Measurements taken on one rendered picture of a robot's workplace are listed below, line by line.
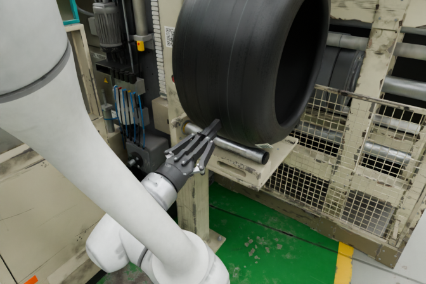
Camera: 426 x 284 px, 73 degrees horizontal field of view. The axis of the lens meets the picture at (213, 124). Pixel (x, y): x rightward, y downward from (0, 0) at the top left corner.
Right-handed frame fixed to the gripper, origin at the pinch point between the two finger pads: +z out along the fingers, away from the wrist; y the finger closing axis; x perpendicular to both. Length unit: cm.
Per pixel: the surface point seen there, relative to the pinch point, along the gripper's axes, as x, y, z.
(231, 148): 18.4, 2.2, 10.4
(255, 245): 115, 4, 21
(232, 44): -22.4, -4.3, 8.5
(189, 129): 17.8, 21.3, 10.8
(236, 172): 26.9, -0.7, 7.3
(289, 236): 119, -10, 38
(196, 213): 75, 27, 6
